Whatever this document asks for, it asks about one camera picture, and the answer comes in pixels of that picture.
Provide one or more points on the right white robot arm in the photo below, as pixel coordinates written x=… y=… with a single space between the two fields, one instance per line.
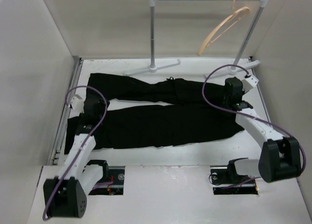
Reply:
x=280 y=155

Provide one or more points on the black trousers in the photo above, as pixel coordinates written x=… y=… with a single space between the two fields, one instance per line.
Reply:
x=175 y=112

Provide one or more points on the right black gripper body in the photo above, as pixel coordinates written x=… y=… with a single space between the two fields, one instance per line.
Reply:
x=225 y=101

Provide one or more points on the aluminium side rail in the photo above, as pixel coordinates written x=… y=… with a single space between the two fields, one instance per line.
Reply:
x=55 y=150

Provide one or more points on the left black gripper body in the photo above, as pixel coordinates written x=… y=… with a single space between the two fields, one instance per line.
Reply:
x=102 y=107

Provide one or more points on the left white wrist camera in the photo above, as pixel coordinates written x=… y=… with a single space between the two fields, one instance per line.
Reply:
x=77 y=103

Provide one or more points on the beige plastic hanger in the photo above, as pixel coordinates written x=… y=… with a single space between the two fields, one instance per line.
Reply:
x=236 y=16

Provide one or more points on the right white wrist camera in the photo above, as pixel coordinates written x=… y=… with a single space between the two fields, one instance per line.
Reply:
x=249 y=82

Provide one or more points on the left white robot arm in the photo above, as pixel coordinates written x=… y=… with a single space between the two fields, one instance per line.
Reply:
x=65 y=194

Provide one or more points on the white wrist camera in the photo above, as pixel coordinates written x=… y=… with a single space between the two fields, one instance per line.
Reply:
x=77 y=103
x=249 y=82

